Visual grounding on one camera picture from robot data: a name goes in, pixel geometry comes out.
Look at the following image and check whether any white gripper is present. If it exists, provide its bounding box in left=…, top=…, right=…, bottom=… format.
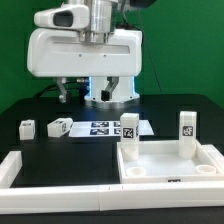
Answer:
left=27, top=28, right=142, bottom=103

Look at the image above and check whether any white square table top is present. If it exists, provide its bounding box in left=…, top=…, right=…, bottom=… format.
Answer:
left=117, top=140, right=224, bottom=184

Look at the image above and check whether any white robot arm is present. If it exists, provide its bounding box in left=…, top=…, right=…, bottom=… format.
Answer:
left=27, top=0, right=157, bottom=109

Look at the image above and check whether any white fiducial marker sheet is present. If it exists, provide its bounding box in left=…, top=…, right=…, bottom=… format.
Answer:
left=69, top=120, right=154, bottom=137

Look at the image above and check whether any white U-shaped obstacle fence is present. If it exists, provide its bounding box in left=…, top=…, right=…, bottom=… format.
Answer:
left=0, top=151, right=224, bottom=214

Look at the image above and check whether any black cable on table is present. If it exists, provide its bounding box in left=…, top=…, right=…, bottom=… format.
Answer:
left=33, top=78, right=91, bottom=99

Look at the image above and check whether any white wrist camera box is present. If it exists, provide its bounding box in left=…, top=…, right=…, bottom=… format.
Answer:
left=34, top=4, right=90, bottom=29

